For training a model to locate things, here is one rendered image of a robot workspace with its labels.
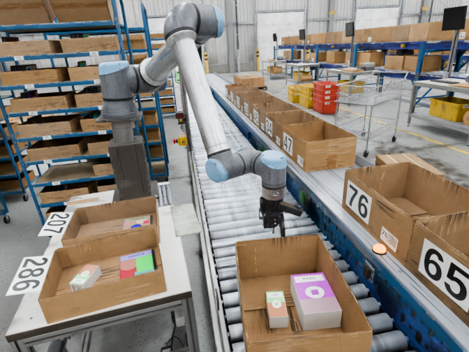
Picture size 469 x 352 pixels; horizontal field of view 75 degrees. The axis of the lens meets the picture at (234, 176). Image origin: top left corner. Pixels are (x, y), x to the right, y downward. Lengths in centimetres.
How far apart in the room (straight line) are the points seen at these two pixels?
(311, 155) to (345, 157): 20
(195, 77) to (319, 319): 87
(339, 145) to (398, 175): 40
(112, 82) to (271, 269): 116
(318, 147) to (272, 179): 63
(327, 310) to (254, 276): 30
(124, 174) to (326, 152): 110
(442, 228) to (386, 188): 41
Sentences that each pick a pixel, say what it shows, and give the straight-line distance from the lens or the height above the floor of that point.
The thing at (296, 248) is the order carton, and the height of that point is 87.
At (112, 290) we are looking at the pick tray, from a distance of 114.
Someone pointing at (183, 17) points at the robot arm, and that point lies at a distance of 121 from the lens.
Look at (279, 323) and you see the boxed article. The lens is 100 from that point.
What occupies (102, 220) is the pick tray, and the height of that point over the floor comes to 76.
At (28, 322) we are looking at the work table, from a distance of 128.
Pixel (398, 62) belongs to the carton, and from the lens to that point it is 811.
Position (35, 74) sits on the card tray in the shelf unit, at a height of 141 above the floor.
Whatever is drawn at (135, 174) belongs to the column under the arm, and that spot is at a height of 90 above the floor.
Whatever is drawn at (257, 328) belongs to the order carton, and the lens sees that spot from 102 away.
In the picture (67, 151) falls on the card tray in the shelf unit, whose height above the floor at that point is 79.
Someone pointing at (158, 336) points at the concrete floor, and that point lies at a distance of 205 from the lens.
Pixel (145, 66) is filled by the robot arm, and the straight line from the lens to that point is 171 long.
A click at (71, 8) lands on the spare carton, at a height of 184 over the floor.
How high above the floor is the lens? 153
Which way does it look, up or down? 23 degrees down
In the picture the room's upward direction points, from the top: 3 degrees counter-clockwise
